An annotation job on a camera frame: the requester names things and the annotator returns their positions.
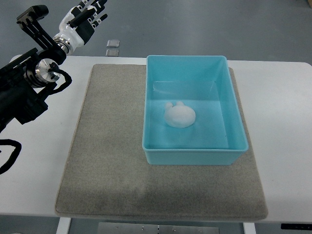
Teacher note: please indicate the floor socket plate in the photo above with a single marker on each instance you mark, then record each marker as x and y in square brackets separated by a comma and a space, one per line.
[113, 43]
[112, 52]

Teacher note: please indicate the upper floor socket plate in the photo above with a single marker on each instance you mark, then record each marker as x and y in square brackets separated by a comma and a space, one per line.
[113, 43]

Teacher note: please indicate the blue plastic box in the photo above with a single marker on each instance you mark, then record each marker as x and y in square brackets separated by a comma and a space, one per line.
[203, 83]

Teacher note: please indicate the white bunny toy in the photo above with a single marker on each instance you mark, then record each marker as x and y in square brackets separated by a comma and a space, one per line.
[179, 115]

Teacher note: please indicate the black table control panel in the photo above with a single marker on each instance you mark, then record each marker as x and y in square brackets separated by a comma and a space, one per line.
[303, 227]

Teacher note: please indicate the lower floor socket plate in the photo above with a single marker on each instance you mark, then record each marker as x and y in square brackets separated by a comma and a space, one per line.
[112, 52]

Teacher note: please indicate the metal table frame plate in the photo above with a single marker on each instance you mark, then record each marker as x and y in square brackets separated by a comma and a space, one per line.
[128, 228]

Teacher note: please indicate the right white table leg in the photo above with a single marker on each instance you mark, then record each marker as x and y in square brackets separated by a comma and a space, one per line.
[249, 228]

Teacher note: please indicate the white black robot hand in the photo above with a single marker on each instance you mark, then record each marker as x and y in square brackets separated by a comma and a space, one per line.
[79, 24]

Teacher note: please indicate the left white table leg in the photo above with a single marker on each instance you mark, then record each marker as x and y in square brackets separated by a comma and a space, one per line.
[63, 225]

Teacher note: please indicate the grey felt mat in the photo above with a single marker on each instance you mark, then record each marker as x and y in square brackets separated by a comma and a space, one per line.
[107, 175]

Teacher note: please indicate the white table leg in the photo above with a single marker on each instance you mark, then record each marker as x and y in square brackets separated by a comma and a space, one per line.
[249, 228]
[63, 225]

